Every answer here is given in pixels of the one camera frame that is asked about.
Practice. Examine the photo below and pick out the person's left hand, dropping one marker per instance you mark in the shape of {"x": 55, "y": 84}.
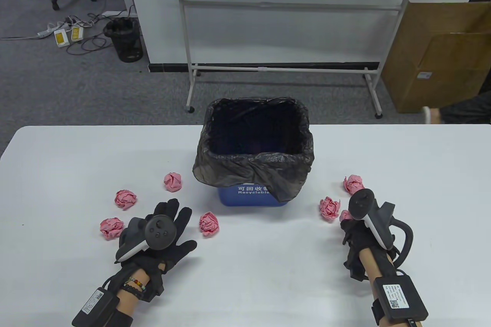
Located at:
{"x": 186, "y": 250}

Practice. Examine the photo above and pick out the person's right hand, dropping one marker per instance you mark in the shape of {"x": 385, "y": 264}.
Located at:
{"x": 356, "y": 235}

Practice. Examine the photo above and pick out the pink paper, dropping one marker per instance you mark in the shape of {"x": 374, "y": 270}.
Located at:
{"x": 125, "y": 199}
{"x": 173, "y": 181}
{"x": 209, "y": 224}
{"x": 330, "y": 208}
{"x": 353, "y": 182}
{"x": 344, "y": 215}
{"x": 112, "y": 228}

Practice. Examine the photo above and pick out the blue recycling bin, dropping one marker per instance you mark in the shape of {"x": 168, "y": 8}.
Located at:
{"x": 245, "y": 198}

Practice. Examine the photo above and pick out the black plastic bin liner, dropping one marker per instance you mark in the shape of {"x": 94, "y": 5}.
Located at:
{"x": 230, "y": 170}

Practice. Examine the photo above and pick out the black and white controller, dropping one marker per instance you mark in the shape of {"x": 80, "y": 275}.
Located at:
{"x": 161, "y": 232}
{"x": 362, "y": 204}

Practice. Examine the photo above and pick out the black wrist sensor box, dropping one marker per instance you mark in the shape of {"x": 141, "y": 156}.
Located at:
{"x": 94, "y": 304}
{"x": 401, "y": 298}

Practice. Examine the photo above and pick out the brown cardboard box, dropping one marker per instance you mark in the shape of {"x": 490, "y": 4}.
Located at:
{"x": 429, "y": 85}

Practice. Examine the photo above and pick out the black mesh wastebasket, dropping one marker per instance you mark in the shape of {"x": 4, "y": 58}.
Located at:
{"x": 124, "y": 43}

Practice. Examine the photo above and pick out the white and yellow adapter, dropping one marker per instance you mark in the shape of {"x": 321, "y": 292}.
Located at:
{"x": 61, "y": 38}
{"x": 77, "y": 34}

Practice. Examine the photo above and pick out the grey metal whiteboard stand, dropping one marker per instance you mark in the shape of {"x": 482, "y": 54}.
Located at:
{"x": 268, "y": 5}

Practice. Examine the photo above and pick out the white power strip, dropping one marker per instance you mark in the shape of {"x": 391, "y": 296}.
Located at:
{"x": 48, "y": 31}

